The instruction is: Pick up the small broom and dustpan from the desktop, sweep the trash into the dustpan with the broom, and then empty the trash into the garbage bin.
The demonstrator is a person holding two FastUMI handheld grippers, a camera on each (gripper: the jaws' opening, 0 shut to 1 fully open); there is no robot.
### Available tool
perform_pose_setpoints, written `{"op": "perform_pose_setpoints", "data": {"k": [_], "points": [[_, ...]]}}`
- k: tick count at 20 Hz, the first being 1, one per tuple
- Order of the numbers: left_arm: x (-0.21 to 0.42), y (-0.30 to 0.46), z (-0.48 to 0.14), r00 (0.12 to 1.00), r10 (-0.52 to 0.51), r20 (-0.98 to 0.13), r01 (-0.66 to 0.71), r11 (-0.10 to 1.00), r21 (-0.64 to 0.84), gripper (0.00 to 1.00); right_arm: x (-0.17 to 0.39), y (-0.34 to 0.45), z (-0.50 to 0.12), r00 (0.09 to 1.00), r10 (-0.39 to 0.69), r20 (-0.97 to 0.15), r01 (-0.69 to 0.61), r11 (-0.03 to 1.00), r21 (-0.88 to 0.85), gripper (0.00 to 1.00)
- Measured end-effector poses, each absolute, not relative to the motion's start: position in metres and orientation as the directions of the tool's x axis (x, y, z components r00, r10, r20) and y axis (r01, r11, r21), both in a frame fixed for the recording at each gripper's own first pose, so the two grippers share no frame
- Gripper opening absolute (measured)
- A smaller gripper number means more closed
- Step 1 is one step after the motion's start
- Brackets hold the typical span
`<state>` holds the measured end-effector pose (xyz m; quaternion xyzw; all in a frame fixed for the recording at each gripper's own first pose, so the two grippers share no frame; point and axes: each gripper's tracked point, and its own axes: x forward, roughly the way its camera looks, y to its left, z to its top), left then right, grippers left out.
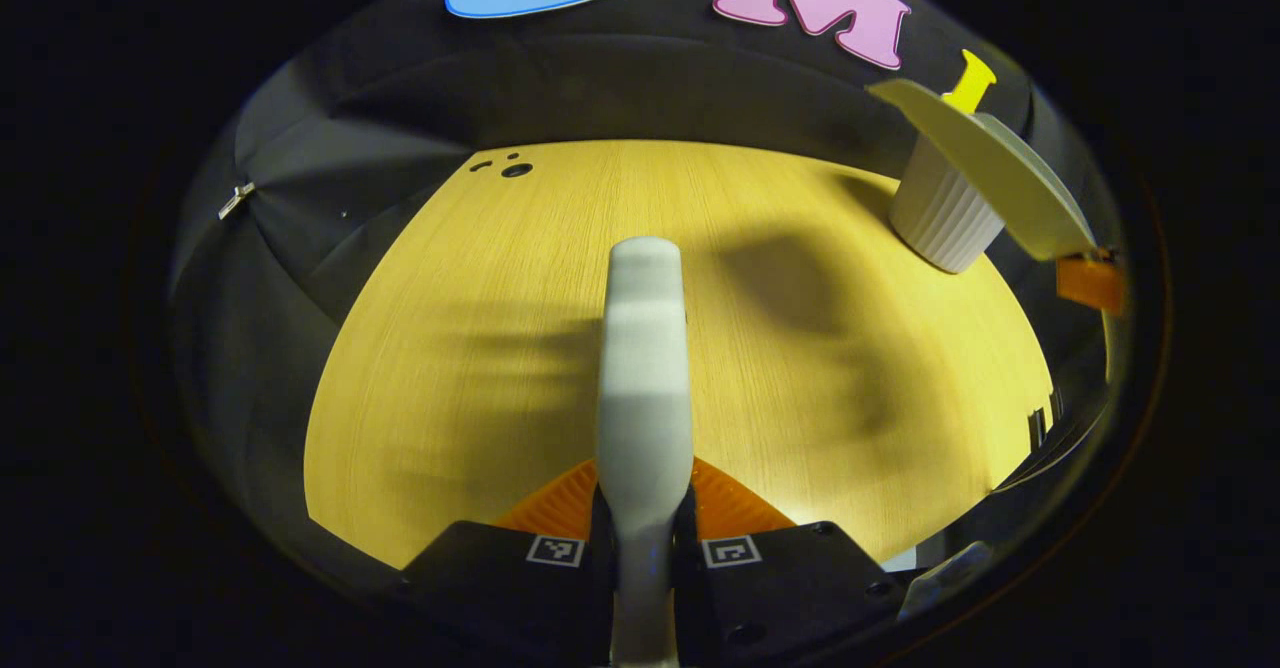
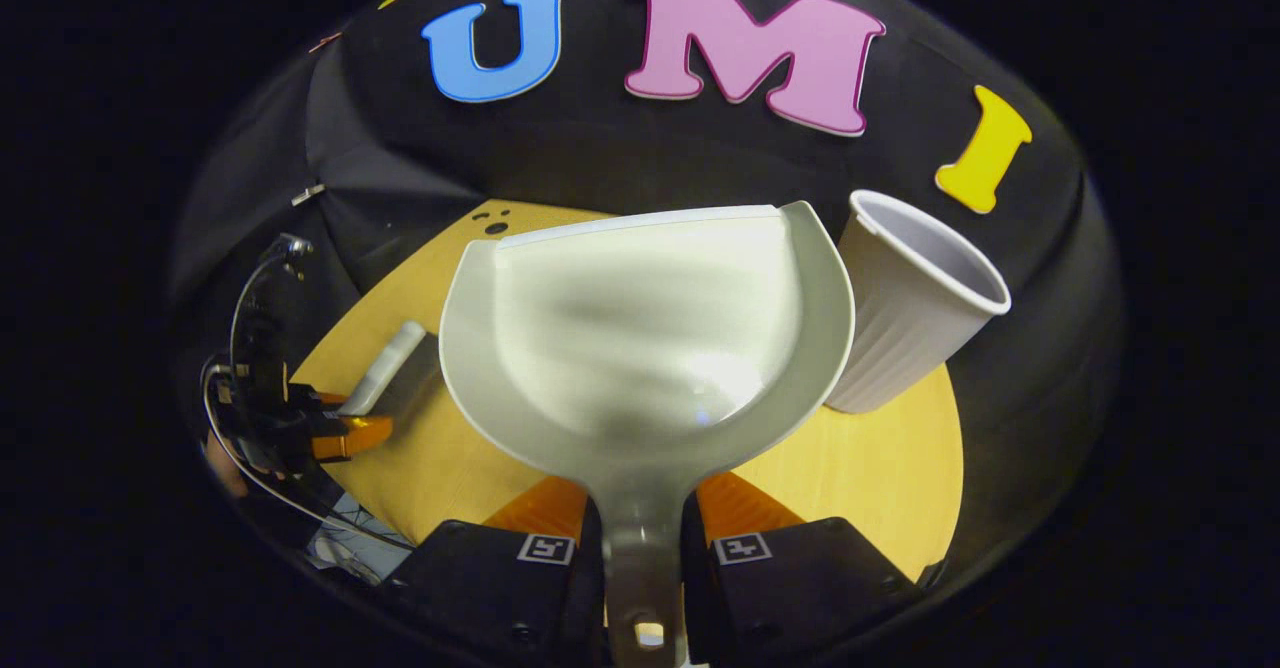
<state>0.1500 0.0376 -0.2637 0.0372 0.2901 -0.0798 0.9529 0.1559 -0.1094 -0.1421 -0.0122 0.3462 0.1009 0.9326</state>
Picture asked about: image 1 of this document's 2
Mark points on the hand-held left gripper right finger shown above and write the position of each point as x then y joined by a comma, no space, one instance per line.
790,598

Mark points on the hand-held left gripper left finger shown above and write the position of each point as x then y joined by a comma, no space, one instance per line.
500,593

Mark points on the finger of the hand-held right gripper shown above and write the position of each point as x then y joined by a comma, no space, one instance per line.
1090,286

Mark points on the white plastic dustpan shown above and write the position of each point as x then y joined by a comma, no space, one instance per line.
1000,168

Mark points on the white ribbed garbage bin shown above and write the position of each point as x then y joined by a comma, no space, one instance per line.
940,218

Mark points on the small silver clip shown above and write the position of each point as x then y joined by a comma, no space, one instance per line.
236,201

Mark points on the black backdrop cloth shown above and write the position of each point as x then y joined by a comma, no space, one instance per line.
600,78

